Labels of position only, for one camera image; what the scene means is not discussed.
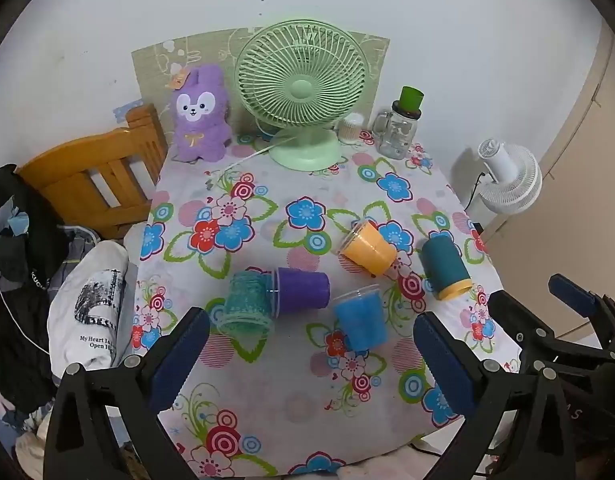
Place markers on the grey plaid cloth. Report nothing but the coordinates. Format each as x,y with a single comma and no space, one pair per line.
75,250

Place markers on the clear green textured cup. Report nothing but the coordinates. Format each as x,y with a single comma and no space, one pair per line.
245,302

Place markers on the white fan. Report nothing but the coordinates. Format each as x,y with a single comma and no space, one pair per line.
512,175

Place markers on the small white cotton swab container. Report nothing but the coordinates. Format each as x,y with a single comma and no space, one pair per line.
350,129

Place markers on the dark teal cup yellow rim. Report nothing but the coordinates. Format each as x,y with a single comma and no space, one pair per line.
442,265

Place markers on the floral tablecloth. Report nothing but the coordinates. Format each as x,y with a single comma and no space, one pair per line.
287,210

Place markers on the purple plush bunny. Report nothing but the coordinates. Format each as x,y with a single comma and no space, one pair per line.
200,120

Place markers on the orange plastic cup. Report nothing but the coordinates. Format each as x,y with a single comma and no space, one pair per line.
370,250

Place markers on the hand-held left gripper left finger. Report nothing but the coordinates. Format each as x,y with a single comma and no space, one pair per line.
176,362

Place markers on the white printed shirt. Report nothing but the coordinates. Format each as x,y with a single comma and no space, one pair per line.
95,300

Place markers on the green desk fan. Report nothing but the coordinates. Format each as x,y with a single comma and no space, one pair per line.
302,87

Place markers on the beige wardrobe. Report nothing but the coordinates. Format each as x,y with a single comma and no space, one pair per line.
577,200

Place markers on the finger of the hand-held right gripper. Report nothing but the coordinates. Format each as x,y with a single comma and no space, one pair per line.
525,332
572,290

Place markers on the glass mug jar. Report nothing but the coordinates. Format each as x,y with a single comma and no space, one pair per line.
397,132

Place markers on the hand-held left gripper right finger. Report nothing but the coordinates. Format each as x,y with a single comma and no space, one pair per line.
450,367

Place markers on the wooden chair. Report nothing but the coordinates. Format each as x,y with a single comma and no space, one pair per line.
72,170

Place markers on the blue plastic cup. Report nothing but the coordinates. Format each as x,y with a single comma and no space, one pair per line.
360,322

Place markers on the purple plastic cup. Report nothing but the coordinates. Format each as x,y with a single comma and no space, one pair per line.
302,292

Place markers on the black clothing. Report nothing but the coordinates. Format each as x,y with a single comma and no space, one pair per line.
22,260

